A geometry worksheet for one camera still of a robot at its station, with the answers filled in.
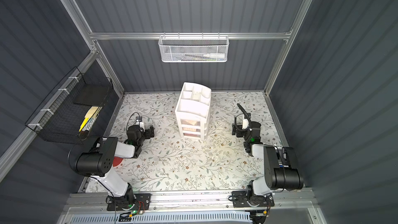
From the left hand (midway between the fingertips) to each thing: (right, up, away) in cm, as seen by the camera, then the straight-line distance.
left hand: (145, 126), depth 96 cm
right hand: (+61, +2, -3) cm, 61 cm away
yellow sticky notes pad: (-19, +10, -21) cm, 30 cm away
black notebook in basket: (-22, +19, -17) cm, 33 cm away
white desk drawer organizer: (+31, +11, -11) cm, 34 cm away
